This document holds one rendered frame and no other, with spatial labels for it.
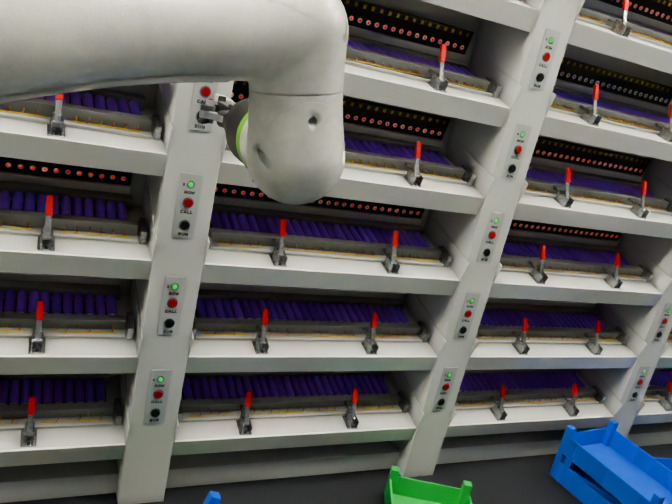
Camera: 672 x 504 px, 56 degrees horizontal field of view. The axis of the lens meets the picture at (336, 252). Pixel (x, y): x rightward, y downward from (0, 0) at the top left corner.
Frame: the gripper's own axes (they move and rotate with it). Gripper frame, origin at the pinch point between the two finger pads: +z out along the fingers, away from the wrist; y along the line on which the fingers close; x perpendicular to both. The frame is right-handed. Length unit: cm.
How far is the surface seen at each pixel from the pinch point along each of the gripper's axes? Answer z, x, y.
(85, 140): 13.1, -11.0, -18.5
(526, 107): 12, 11, 69
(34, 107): 19.0, -7.9, -26.5
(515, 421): 13, -70, 98
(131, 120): 18.9, -7.4, -10.9
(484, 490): 5, -86, 87
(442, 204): 13, -13, 55
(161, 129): 16.4, -7.7, -5.9
